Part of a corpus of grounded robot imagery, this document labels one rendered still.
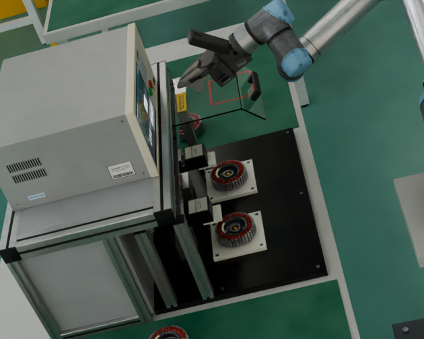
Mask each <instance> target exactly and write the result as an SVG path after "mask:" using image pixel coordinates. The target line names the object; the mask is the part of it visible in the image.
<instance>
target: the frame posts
mask: <svg viewBox="0 0 424 339"><path fill-rule="evenodd" d="M181 127H182V130H183V133H184V136H185V138H186V142H187V143H188V146H192V145H197V144H199V142H198V141H197V137H196V135H195V131H194V128H193V127H192V123H188V124H183V125H181ZM172 225H173V227H174V230H175V232H176V234H177V237H178V239H179V242H180V245H181V246H182V249H183V252H184V255H185V256H186V259H187V262H188V264H189V266H190V269H191V271H192V274H193V276H194V278H195V281H196V284H197V286H198V288H199V291H200V293H201V296H202V298H203V300H205V299H207V297H209V298H210V299H211V298H214V294H213V287H212V285H211V282H210V280H209V277H208V275H207V272H206V270H205V267H204V265H203V262H202V260H201V257H200V254H199V251H198V249H197V247H196V244H195V241H194V239H193V237H192V234H191V232H190V229H189V226H188V223H187V222H186V219H185V216H184V214H181V215H176V223H173V224H172ZM133 235H134V236H135V239H136V240H137V243H138V245H139V247H140V250H141V252H142V254H143V257H144V258H145V261H146V263H147V265H148V267H149V270H150V272H151V274H152V277H153V279H154V281H155V283H156V285H157V287H158V290H159V292H160V294H161V296H162V299H163V300H164V303H165V305H166V307H167V308H171V305H173V306H174V307H176V306H178V303H177V300H178V299H177V296H176V294H175V292H174V289H173V287H172V284H171V282H170V280H169V278H168V275H167V273H166V271H165V268H164V266H163V264H162V261H161V260H160V257H159V255H158V252H157V250H156V248H155V246H154V244H153V241H152V239H151V236H150V234H149V233H148V232H147V230H142V231H137V232H134V233H133Z"/></svg>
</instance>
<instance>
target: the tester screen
mask: <svg viewBox="0 0 424 339"><path fill-rule="evenodd" d="M137 120H138V122H139V125H140V127H141V130H142V132H143V135H144V137H145V140H146V142H147V145H148V147H149V150H150V152H151V155H152V156H153V131H154V129H153V127H152V124H151V121H150V119H149V94H148V92H147V110H146V109H145V106H144V81H143V78H142V76H141V73H140V70H139V68H138V65H137ZM149 128H150V130H151V133H152V146H151V143H150V142H149ZM154 136H155V132H154ZM154 162H155V165H156V155H155V161H154Z"/></svg>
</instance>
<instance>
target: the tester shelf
mask: <svg viewBox="0 0 424 339"><path fill-rule="evenodd" d="M151 68H152V70H153V73H154V75H155V78H156V81H157V119H158V147H159V176H156V177H153V178H152V177H150V178H145V179H142V180H137V181H134V182H129V183H126V184H121V185H117V186H113V187H109V188H105V189H101V190H97V191H94V192H89V193H86V194H81V195H78V196H73V197H70V198H65V199H62V200H57V201H54V202H49V203H46V204H41V205H38V206H33V207H30V208H26V209H22V210H18V211H13V209H12V208H11V206H10V204H9V202H8V203H7V210H6V214H5V220H4V224H3V230H2V234H1V241H0V256H1V257H2V259H3V261H4V262H5V263H6V264H8V263H11V262H16V261H20V260H23V259H26V258H31V257H34V256H40V255H43V254H48V253H51V252H56V251H59V250H64V249H68V248H73V247H76V246H81V245H84V244H87V243H93V242H96V241H101V240H104V239H109V238H112V237H118V236H121V235H126V234H129V233H134V232H137V231H142V230H146V229H151V228H154V227H160V226H163V225H168V224H171V223H176V200H175V185H174V157H173V142H172V113H171V99H170V72H169V70H168V66H167V64H166V61H161V62H158V63H154V64H151Z"/></svg>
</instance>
